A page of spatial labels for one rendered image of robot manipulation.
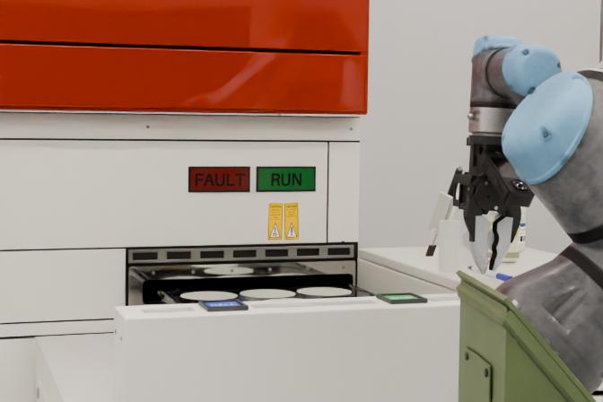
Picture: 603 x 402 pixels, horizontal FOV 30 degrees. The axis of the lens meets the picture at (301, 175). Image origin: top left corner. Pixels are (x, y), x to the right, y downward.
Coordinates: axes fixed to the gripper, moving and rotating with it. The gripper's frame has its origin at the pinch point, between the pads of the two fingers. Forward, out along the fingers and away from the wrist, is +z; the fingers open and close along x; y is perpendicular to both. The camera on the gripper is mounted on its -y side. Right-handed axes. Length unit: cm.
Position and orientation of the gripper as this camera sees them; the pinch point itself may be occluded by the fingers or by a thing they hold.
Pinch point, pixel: (489, 266)
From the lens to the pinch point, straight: 176.7
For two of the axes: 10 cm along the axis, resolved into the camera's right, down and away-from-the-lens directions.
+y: -3.1, -0.5, 9.5
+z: -0.6, 10.0, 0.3
